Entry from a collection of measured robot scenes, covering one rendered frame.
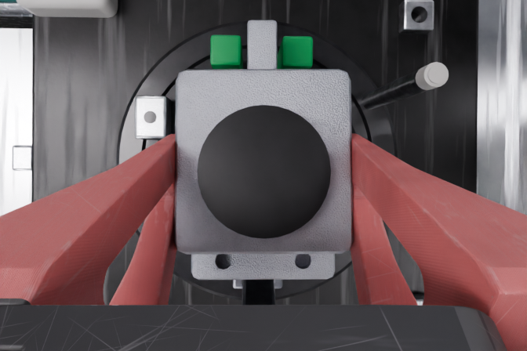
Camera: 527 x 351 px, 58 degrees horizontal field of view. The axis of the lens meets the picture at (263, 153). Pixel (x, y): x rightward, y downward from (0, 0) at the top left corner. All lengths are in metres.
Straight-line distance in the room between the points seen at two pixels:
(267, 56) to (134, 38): 0.12
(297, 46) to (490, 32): 0.14
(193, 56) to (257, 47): 0.08
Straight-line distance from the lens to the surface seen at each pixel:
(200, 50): 0.24
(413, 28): 0.27
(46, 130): 0.28
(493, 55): 0.30
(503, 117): 0.30
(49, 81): 0.28
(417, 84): 0.17
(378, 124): 0.24
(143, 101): 0.23
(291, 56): 0.19
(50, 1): 0.26
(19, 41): 0.35
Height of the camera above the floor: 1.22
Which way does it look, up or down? 88 degrees down
